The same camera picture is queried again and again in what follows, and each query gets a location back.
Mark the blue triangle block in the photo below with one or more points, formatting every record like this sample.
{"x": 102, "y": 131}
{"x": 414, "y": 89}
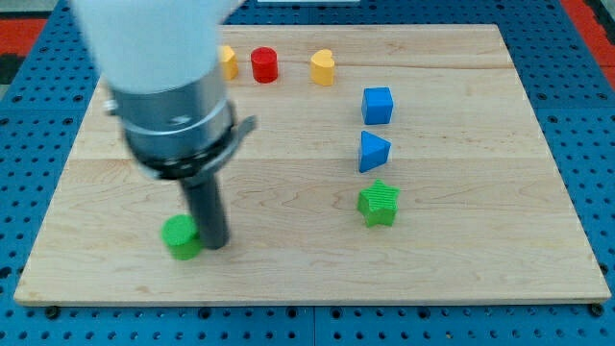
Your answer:
{"x": 373, "y": 151}

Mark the green star block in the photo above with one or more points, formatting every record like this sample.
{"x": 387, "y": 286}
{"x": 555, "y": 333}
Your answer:
{"x": 378, "y": 203}

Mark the wooden board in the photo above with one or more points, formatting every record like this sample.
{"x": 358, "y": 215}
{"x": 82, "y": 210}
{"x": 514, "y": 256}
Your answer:
{"x": 483, "y": 215}

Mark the yellow heart block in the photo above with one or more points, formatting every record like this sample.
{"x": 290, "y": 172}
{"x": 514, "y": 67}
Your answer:
{"x": 322, "y": 68}

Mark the red cylinder block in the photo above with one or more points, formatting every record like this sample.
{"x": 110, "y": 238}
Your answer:
{"x": 264, "y": 61}

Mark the dark grey cylindrical pointer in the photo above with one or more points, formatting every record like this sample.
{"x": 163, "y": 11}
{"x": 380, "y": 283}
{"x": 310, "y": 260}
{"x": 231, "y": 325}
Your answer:
{"x": 207, "y": 209}

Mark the yellow block behind arm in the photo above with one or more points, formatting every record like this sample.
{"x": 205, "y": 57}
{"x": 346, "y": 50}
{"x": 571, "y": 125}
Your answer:
{"x": 228, "y": 62}

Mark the blue cube block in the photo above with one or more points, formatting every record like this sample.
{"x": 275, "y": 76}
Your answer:
{"x": 377, "y": 105}

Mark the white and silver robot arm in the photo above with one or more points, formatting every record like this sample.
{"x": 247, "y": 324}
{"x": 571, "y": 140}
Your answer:
{"x": 160, "y": 61}

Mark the green cylinder block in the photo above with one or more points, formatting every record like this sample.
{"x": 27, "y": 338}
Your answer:
{"x": 180, "y": 235}

